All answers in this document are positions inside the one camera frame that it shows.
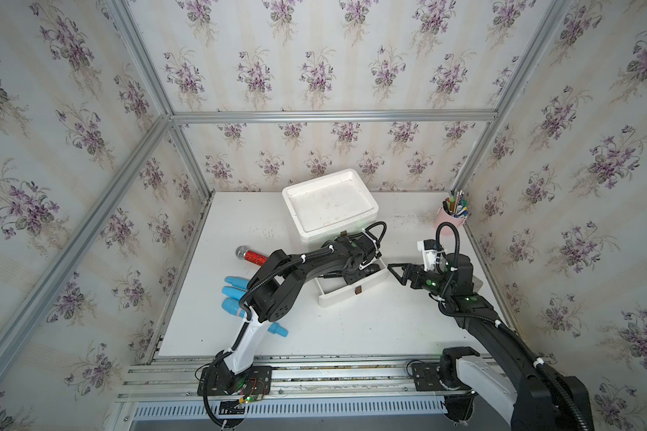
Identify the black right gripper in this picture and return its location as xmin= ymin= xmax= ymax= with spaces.
xmin=389 ymin=260 xmax=456 ymax=300

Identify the white bottom drawer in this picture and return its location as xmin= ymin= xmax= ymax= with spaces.
xmin=315 ymin=259 xmax=390 ymax=308

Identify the blue toy microphone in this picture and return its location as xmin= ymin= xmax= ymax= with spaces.
xmin=225 ymin=277 xmax=249 ymax=290
xmin=221 ymin=297 xmax=289 ymax=338
xmin=222 ymin=287 xmax=246 ymax=301

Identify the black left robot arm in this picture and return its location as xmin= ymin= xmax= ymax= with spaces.
xmin=195 ymin=221 xmax=387 ymax=396

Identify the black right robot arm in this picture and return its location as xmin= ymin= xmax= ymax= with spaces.
xmin=388 ymin=222 xmax=594 ymax=430

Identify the white plastic drawer cabinet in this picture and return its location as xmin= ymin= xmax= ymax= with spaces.
xmin=281 ymin=169 xmax=379 ymax=251

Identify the pink metal pen bucket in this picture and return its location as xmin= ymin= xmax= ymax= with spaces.
xmin=434 ymin=208 xmax=467 ymax=228

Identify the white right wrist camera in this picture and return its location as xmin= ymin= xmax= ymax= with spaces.
xmin=417 ymin=239 xmax=445 ymax=271

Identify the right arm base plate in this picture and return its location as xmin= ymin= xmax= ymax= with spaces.
xmin=405 ymin=360 xmax=474 ymax=393

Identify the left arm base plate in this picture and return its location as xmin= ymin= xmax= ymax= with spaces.
xmin=197 ymin=364 xmax=273 ymax=398

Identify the aluminium mounting rail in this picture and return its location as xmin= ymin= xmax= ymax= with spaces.
xmin=115 ymin=355 xmax=440 ymax=402

